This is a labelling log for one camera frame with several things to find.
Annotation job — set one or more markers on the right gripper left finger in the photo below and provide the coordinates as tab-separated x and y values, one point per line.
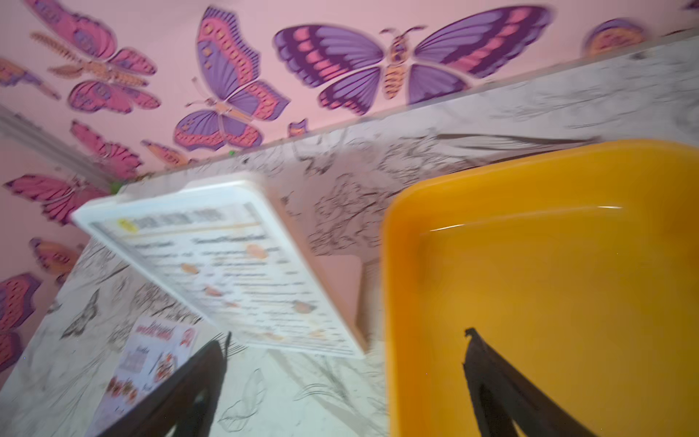
183	405

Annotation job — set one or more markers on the special menu paper sheet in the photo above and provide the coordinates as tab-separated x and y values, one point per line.
154	350

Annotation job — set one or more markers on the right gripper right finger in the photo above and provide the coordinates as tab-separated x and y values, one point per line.
505	402

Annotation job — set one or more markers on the yellow plastic tray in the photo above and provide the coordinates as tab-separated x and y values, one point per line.
580	267

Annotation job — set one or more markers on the dim sum menu sheet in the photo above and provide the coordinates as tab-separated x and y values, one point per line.
238	267

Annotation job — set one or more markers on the clear acrylic menu holder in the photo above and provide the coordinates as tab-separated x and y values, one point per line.
343	272

